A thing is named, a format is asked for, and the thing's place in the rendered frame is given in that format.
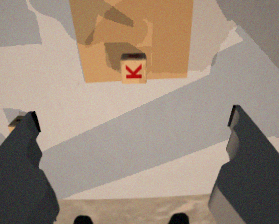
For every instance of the orange square mat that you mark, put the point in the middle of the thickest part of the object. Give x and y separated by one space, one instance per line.
105 29

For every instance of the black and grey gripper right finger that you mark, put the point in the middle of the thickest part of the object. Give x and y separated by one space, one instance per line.
246 190

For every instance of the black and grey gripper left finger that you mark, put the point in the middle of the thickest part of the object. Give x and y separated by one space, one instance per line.
26 196

